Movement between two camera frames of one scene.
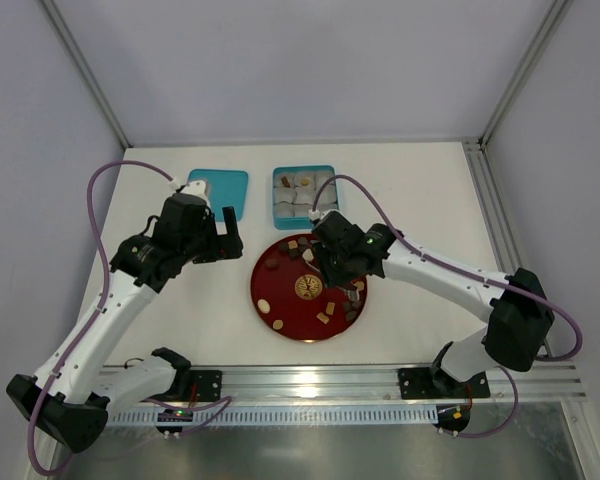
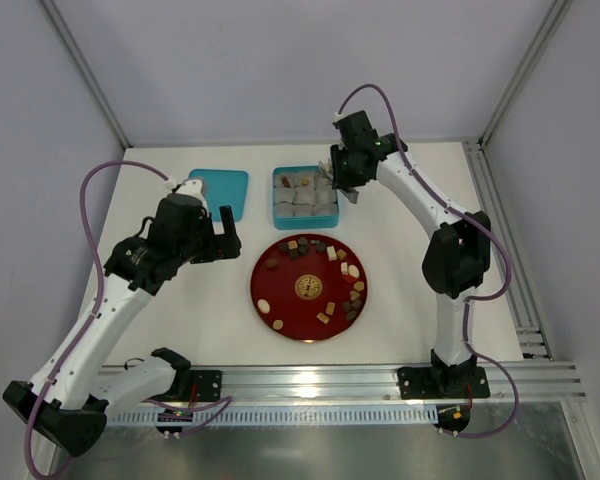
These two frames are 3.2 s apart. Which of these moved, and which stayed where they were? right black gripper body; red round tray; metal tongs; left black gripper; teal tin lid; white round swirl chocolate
Moved: metal tongs; right black gripper body
Stayed: white round swirl chocolate; red round tray; teal tin lid; left black gripper
